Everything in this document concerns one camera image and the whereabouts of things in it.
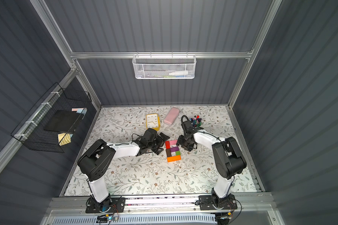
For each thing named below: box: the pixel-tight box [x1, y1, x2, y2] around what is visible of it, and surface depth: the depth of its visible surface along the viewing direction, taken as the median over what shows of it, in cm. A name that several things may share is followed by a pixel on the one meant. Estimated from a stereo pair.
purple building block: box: [169, 146, 180, 153], surface depth 96 cm
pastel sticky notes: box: [71, 107, 88, 114], surface depth 84 cm
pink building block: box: [169, 139, 178, 145], surface depth 99 cm
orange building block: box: [167, 154, 182, 163], surface depth 93 cm
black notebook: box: [43, 109, 84, 133], surface depth 75 cm
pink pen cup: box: [192, 115, 203, 128], surface depth 96 cm
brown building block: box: [165, 148, 172, 158], surface depth 95 cm
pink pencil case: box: [163, 107, 180, 126], surface depth 113 cm
